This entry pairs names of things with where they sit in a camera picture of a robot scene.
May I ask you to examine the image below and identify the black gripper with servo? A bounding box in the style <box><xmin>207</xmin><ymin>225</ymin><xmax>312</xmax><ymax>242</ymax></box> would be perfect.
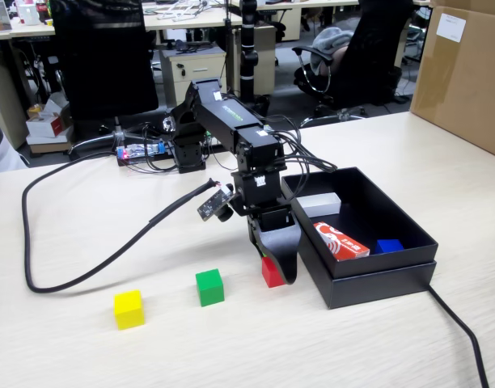
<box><xmin>232</xmin><ymin>189</ymin><xmax>303</xmax><ymax>287</ymax></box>

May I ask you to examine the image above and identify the red wooden cube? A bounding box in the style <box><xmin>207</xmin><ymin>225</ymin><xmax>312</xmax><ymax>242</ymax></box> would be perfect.
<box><xmin>261</xmin><ymin>256</ymin><xmax>288</xmax><ymax>289</ymax></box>

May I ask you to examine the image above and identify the green wooden cube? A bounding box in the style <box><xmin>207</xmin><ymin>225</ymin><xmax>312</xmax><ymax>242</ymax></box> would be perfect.
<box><xmin>195</xmin><ymin>268</ymin><xmax>226</xmax><ymax>308</ymax></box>

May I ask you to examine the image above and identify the yellow wooden cube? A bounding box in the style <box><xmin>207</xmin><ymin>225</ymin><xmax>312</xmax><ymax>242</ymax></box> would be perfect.
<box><xmin>112</xmin><ymin>289</ymin><xmax>146</xmax><ymax>331</ymax></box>

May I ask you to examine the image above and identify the black box tray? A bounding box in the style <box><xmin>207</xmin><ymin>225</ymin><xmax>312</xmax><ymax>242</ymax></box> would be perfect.
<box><xmin>280</xmin><ymin>166</ymin><xmax>440</xmax><ymax>280</ymax></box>

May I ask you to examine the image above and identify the flat brown cardboard box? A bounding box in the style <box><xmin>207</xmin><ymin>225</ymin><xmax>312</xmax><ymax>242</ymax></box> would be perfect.
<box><xmin>27</xmin><ymin>135</ymin><xmax>73</xmax><ymax>154</ymax></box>

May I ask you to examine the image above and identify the small white red box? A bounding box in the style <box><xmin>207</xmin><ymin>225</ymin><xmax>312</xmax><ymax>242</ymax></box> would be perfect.
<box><xmin>26</xmin><ymin>112</ymin><xmax>73</xmax><ymax>139</ymax></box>

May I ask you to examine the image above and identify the large brown cardboard box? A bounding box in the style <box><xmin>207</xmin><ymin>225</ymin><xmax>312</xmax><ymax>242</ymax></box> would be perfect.
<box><xmin>408</xmin><ymin>0</ymin><xmax>495</xmax><ymax>161</ymax></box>

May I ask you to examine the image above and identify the orange red printed carton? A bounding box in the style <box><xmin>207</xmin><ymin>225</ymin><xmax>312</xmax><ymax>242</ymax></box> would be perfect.
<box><xmin>312</xmin><ymin>221</ymin><xmax>371</xmax><ymax>262</ymax></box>

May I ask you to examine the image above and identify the blue wooden cube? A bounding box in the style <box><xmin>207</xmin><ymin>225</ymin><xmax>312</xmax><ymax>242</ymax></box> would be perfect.
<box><xmin>373</xmin><ymin>238</ymin><xmax>405</xmax><ymax>255</ymax></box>

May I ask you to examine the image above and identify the blue control circuit board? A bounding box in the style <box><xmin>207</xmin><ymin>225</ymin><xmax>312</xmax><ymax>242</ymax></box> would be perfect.
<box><xmin>116</xmin><ymin>141</ymin><xmax>167</xmax><ymax>161</ymax></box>

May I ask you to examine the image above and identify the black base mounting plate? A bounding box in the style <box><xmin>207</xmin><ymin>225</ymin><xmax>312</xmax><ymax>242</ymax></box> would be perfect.
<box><xmin>116</xmin><ymin>156</ymin><xmax>180</xmax><ymax>174</ymax></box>

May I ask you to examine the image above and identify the black segmented pole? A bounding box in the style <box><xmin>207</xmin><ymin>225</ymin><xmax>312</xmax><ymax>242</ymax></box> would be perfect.
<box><xmin>238</xmin><ymin>0</ymin><xmax>260</xmax><ymax>98</ymax></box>

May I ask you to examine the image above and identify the white drawer cabinet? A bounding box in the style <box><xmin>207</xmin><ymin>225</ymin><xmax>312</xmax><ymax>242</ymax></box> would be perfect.
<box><xmin>160</xmin><ymin>44</ymin><xmax>228</xmax><ymax>108</ymax></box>

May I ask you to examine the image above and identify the tan desk side cabinet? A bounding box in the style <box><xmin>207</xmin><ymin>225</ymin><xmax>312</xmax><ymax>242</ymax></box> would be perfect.
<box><xmin>226</xmin><ymin>23</ymin><xmax>277</xmax><ymax>98</ymax></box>

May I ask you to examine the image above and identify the black chair with chrome arms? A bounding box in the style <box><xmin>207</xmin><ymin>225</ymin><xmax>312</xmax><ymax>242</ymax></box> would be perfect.
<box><xmin>291</xmin><ymin>0</ymin><xmax>414</xmax><ymax>129</ymax></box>

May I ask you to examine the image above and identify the grey garment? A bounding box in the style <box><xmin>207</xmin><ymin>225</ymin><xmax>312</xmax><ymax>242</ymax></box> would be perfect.
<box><xmin>311</xmin><ymin>26</ymin><xmax>356</xmax><ymax>78</ymax></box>

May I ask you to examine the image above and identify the white office desk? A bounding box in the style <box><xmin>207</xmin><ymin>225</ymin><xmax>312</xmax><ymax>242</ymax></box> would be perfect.
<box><xmin>0</xmin><ymin>7</ymin><xmax>232</xmax><ymax>41</ymax></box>
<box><xmin>255</xmin><ymin>0</ymin><xmax>360</xmax><ymax>41</ymax></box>

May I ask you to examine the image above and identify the black mesh office chair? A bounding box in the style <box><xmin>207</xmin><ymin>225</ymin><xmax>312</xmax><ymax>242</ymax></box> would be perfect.
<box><xmin>48</xmin><ymin>0</ymin><xmax>170</xmax><ymax>161</ymax></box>

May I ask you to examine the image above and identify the standing photo card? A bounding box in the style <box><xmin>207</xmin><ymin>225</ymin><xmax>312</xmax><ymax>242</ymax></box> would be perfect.
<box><xmin>0</xmin><ymin>0</ymin><xmax>13</xmax><ymax>32</ymax></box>

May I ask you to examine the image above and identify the small wrist camera board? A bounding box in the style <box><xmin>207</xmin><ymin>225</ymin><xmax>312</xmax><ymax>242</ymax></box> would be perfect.
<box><xmin>197</xmin><ymin>183</ymin><xmax>235</xmax><ymax>224</ymax></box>

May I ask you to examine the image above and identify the black servo wire bundle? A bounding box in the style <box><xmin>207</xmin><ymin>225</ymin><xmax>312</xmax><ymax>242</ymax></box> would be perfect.
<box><xmin>263</xmin><ymin>115</ymin><xmax>338</xmax><ymax>195</ymax></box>

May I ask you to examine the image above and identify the thick black cable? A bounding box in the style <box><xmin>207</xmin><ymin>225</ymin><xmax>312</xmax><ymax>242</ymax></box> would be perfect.
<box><xmin>427</xmin><ymin>285</ymin><xmax>490</xmax><ymax>388</ymax></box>

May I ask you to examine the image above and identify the black sleeved camera cable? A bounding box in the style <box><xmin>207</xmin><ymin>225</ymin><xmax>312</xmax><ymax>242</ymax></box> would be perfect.
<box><xmin>21</xmin><ymin>151</ymin><xmax>222</xmax><ymax>295</ymax></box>

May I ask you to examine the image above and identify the beige drawer pedestal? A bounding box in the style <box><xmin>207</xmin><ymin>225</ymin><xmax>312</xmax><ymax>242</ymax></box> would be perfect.
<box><xmin>0</xmin><ymin>60</ymin><xmax>30</xmax><ymax>150</ymax></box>

